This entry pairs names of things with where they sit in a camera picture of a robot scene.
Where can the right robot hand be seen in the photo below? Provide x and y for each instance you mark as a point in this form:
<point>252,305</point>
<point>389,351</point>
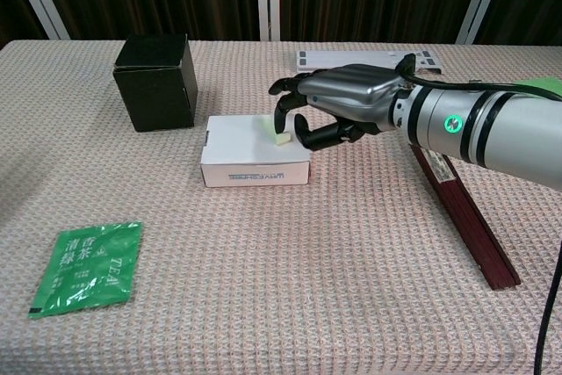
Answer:
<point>351,85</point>

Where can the small pale yellow block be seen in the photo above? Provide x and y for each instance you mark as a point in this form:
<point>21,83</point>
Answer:
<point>281,140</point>

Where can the white cardboard box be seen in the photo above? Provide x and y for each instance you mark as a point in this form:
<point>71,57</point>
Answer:
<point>237,146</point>

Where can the black cardboard box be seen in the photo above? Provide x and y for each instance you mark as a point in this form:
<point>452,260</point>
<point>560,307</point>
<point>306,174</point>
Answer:
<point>153,85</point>

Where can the white flat power strip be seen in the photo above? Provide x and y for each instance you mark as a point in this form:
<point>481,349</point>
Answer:
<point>351,59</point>

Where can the dark red folding fan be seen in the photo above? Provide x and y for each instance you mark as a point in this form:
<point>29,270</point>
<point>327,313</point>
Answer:
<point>474,225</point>

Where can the green foam block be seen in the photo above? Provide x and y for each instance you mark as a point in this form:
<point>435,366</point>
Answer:
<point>542,83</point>

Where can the beige waffle tablecloth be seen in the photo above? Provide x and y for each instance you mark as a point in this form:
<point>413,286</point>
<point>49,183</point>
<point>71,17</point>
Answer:
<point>285,283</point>

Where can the green tea packet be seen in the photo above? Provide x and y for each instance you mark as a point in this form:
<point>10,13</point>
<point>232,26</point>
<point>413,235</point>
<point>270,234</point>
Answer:
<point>90,267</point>

